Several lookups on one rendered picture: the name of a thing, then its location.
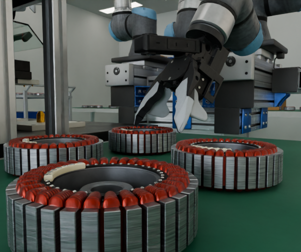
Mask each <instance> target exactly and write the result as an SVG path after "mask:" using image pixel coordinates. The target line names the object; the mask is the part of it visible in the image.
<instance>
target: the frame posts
mask: <svg viewBox="0 0 301 252"><path fill-rule="evenodd" d="M42 35H43V69H44V104H45V134H46V135H48V136H49V135H50V134H52V135H54V137H55V135H56V134H59V135H60V136H61V135H62V134H66V135H68V134H69V92H68V48H67V4H66V0H42ZM15 138H17V110H16V83H15V56H14V28H13V1H12V0H0V144H5V143H7V142H9V141H10V140H12V139H15Z"/></svg>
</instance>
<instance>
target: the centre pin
mask: <svg viewBox="0 0 301 252"><path fill-rule="evenodd" d="M36 122H37V123H44V122H45V114H44V112H43V111H38V113H37V114H36Z"/></svg>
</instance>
